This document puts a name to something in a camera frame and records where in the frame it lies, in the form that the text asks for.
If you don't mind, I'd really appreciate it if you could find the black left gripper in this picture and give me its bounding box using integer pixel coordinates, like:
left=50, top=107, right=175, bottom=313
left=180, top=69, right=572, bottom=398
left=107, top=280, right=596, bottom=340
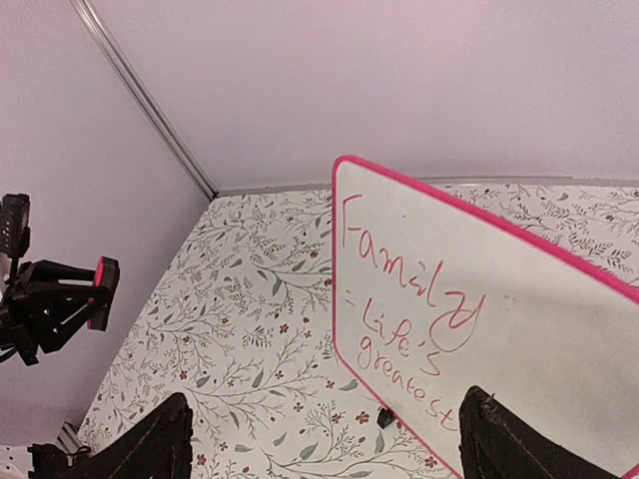
left=1, top=260, right=111, bottom=366

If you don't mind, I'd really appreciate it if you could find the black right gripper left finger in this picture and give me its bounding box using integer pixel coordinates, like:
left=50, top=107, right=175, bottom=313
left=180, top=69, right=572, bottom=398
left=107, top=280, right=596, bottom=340
left=64, top=393, right=193, bottom=479

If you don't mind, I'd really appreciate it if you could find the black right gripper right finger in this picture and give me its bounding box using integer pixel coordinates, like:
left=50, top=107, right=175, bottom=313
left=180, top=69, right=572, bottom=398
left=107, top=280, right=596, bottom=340
left=459, top=386, right=613, bottom=479

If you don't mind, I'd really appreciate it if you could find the pink framed whiteboard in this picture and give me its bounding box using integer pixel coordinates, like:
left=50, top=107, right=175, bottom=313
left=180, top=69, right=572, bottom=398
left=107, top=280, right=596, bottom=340
left=332, top=157, right=638, bottom=478

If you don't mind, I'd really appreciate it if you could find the black whiteboard stand foot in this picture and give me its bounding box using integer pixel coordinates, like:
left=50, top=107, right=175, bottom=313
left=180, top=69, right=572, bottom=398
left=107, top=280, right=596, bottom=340
left=376, top=407, right=397, bottom=430

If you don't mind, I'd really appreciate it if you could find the floral patterned table mat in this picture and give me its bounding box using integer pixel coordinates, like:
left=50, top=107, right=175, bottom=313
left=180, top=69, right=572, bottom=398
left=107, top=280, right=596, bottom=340
left=74, top=182, right=639, bottom=479

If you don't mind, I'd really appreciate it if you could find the left aluminium frame post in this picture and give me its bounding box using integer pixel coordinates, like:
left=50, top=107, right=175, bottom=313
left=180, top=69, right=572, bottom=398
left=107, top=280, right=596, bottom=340
left=70, top=0, right=220, bottom=202

